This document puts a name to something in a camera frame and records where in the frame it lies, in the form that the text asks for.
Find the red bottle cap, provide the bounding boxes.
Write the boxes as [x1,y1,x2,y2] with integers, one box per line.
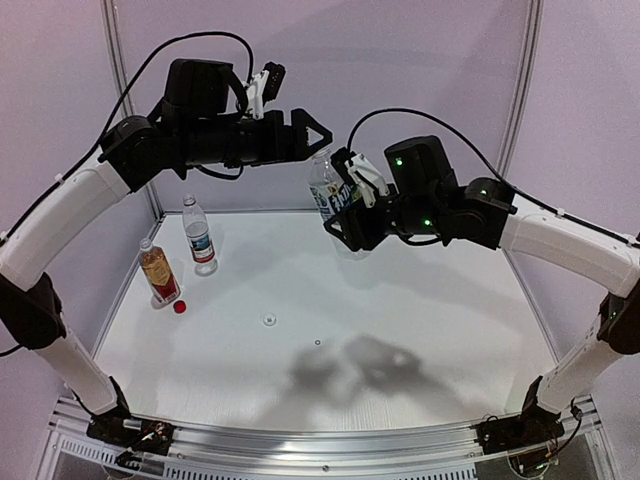
[173,300,187,314]

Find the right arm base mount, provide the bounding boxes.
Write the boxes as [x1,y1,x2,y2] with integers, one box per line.
[471,376,583,458]

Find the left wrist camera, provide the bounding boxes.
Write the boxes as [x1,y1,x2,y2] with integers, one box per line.
[245,62,286,120]

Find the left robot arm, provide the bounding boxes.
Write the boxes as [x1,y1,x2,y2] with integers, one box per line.
[1,59,333,420]

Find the right aluminium corner post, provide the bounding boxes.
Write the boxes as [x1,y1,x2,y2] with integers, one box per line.
[495,0,544,177]

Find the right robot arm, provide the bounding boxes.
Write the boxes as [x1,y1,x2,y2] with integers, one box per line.
[324,136,639,421]

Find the gold red tea bottle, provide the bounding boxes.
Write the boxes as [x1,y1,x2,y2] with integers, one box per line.
[138,238,181,306]

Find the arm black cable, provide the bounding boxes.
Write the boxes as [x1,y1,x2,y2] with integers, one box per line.
[345,107,640,251]
[0,30,255,241]

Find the clear bottle red white label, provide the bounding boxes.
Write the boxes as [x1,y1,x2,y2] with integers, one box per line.
[182,194,218,276]

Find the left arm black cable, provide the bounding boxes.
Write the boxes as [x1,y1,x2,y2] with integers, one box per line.
[0,30,255,241]

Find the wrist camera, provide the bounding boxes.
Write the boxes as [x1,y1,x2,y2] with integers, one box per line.
[330,147,390,208]
[245,62,286,120]

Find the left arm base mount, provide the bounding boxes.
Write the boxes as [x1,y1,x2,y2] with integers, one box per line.
[86,377,176,456]

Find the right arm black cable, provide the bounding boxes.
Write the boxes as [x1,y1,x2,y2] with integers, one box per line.
[345,107,640,251]

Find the clear bottle blue label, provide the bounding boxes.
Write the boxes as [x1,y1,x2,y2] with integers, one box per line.
[308,145,374,261]

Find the clear white bottle cap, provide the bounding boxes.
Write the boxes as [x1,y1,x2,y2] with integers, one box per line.
[263,313,277,327]

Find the aluminium front rail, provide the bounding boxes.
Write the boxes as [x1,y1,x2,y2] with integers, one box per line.
[35,397,616,479]

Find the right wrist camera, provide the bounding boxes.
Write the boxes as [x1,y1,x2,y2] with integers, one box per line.
[330,147,390,208]

